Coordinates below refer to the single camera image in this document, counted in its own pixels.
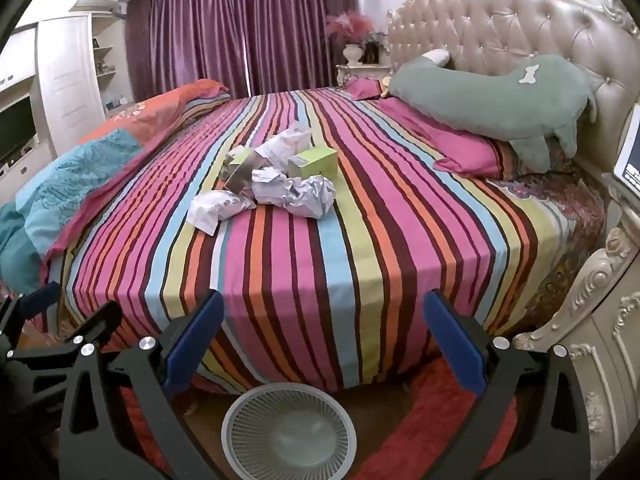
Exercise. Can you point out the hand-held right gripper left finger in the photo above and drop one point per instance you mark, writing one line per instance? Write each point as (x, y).
(196, 345)

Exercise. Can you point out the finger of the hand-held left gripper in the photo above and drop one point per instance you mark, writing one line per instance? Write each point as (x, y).
(42, 300)
(102, 320)

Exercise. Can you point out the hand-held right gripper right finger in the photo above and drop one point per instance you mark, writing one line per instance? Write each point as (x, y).
(454, 345)

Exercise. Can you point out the white plastic mesh waste basket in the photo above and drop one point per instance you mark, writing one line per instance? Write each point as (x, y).
(290, 440)

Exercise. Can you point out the white paper bag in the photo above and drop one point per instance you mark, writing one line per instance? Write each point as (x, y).
(220, 211)

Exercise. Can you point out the small green box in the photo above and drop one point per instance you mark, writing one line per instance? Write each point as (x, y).
(246, 176)

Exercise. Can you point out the large white paper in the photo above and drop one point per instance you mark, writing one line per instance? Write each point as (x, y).
(300, 194)

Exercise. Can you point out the light green cardboard box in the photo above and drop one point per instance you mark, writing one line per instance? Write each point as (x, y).
(234, 159)
(315, 164)

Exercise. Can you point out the small white paper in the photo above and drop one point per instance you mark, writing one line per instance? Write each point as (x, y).
(286, 144)

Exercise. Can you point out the blue patterned blanket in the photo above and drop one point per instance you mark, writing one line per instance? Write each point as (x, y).
(65, 190)

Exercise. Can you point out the striped colourful bed sheet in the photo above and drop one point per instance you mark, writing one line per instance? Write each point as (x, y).
(325, 270)

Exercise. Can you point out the ornate cream nightstand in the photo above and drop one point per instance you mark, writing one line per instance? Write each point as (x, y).
(610, 360)

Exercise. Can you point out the floral patterned mattress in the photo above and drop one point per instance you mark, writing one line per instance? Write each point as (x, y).
(565, 220)

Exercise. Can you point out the black television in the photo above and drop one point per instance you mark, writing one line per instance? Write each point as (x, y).
(15, 130)

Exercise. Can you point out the large pink pillow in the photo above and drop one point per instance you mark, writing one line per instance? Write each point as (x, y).
(450, 147)

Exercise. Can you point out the orange floral duvet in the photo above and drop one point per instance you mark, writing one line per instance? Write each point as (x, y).
(160, 110)

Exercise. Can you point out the white wardrobe cabinet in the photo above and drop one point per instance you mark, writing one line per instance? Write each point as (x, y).
(65, 75)

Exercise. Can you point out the green dog-shaped plush pillow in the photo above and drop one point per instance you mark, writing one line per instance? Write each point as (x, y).
(475, 102)

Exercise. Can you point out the open laptop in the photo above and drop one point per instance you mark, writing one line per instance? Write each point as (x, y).
(631, 160)

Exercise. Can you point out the small yellow plush toy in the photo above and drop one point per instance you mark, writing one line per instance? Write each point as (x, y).
(385, 86)

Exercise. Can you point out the small pink pillow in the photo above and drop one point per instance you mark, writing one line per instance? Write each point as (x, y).
(367, 89)

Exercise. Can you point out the small cream bedside table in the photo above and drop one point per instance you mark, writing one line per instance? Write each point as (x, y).
(360, 71)

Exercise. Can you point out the purple curtain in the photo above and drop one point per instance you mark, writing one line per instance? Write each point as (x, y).
(295, 25)
(185, 35)

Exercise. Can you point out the white vase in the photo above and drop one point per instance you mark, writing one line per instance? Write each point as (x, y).
(353, 55)

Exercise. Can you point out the tufted beige ornate headboard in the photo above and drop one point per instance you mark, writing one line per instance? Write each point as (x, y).
(500, 20)

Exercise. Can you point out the pink feather flowers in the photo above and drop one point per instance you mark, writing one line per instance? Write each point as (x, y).
(350, 27)

